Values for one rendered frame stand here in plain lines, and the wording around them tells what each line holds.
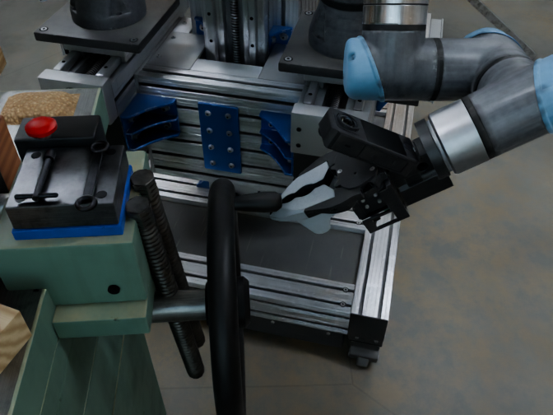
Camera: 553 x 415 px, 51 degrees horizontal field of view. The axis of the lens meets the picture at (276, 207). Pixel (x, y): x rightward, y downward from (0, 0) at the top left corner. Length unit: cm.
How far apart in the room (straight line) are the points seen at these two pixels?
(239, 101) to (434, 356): 87
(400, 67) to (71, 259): 42
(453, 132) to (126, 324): 40
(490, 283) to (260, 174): 85
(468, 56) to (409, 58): 7
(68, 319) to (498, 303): 139
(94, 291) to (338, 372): 105
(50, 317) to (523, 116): 52
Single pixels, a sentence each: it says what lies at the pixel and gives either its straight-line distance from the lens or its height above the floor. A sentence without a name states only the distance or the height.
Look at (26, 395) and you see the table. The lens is 58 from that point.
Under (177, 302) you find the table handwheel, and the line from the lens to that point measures 67.
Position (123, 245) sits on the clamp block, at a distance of 56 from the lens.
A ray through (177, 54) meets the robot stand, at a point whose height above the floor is 73.
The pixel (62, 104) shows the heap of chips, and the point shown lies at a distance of 85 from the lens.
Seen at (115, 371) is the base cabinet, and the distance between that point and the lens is 90.
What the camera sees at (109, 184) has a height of 100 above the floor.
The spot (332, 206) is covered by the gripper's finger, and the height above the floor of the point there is 91.
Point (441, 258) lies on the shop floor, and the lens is 187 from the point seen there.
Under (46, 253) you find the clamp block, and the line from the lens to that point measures 58.
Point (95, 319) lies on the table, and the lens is 62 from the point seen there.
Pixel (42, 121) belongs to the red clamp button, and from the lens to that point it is 61.
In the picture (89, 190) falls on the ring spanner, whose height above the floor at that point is 100.
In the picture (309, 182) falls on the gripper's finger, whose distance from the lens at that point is 69.
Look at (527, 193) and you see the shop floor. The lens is 219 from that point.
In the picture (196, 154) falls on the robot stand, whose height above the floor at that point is 54.
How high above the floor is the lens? 135
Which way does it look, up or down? 44 degrees down
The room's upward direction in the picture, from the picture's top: straight up
